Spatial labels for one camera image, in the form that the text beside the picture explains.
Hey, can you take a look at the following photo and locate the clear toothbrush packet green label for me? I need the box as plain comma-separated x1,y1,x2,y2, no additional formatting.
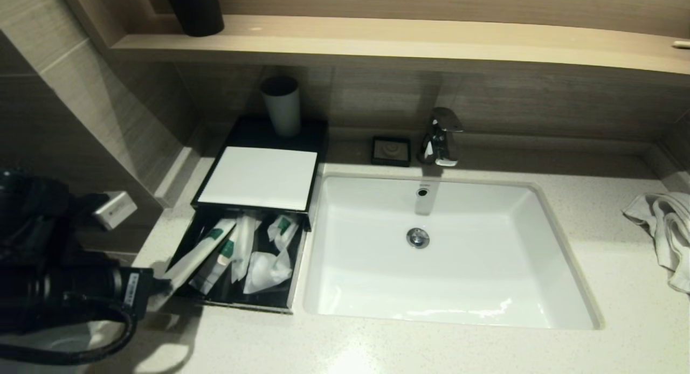
161,218,238,298
230,212,263,284

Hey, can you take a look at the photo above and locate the white plastic wrapper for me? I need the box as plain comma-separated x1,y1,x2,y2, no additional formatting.
243,249,295,295

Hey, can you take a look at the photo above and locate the black tray with toiletry packets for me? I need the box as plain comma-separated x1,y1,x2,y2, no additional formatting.
162,204,309,314

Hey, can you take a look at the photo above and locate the puffy white sachet green label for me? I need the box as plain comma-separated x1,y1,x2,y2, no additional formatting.
267,214,300,252

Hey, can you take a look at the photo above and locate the black cylinder container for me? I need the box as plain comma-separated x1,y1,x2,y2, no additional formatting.
163,0,226,38

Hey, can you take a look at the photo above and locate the black amenity drawer box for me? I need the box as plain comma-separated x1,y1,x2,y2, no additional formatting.
191,115,329,232

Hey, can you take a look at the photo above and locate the flat white packet green label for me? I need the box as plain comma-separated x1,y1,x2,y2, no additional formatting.
190,239,239,295

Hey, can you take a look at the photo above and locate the grey cup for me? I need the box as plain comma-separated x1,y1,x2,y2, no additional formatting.
261,76,301,139

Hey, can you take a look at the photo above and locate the chrome drain stopper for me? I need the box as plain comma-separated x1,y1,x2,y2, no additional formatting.
406,228,430,250

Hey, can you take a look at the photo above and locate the black square soap dish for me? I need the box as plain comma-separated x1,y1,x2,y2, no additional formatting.
371,136,412,168

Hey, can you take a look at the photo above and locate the white ceramic sink basin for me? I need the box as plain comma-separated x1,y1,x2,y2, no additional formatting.
303,172,604,330

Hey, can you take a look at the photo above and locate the chrome faucet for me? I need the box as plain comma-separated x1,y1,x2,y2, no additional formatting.
418,107,464,168

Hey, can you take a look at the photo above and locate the light wooden shelf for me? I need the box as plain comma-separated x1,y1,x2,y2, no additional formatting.
111,15,690,77

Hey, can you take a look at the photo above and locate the white towel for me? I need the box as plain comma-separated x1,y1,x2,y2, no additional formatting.
623,193,690,295

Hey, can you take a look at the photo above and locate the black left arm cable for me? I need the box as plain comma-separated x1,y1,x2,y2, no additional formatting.
0,304,136,366

